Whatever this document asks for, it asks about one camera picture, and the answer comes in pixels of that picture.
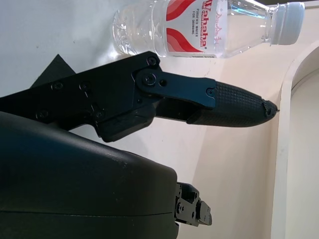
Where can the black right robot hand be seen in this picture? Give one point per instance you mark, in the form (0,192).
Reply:
(62,174)

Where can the clear plastic water bottle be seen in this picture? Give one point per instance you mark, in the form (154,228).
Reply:
(184,25)

